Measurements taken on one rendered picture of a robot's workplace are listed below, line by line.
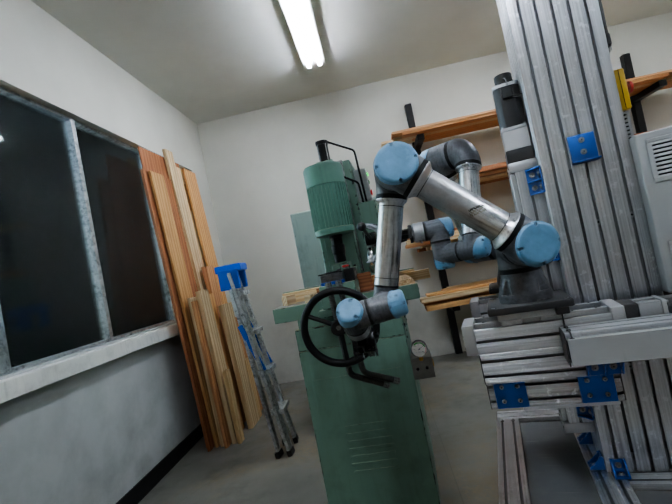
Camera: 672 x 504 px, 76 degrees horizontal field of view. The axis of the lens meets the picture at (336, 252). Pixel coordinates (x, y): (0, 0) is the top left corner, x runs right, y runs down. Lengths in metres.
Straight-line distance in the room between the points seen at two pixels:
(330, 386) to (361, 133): 2.98
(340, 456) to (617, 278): 1.19
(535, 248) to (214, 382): 2.35
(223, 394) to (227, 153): 2.43
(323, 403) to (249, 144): 3.15
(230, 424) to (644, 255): 2.52
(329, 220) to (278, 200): 2.51
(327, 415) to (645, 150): 1.42
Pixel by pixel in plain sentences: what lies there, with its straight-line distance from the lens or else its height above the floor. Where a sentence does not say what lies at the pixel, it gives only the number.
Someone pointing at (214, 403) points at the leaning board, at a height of 0.29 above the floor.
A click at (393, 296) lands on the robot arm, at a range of 1.18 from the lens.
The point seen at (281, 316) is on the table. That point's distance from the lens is 1.79.
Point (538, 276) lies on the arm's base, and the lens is 1.37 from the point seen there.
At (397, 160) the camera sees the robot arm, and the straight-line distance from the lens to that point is 1.16.
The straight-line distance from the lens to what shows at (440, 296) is 3.72.
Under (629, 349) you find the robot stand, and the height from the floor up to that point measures 0.69.
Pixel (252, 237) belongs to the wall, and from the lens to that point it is 4.33.
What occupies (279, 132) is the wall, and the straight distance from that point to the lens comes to 4.43.
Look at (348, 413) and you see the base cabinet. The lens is 1.83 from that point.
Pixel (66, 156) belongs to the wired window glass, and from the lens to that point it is 2.86.
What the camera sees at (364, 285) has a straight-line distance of 1.79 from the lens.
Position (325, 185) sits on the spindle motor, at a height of 1.37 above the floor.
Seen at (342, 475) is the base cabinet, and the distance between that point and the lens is 1.93.
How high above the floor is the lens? 1.03
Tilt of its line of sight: 2 degrees up
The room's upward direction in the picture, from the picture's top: 11 degrees counter-clockwise
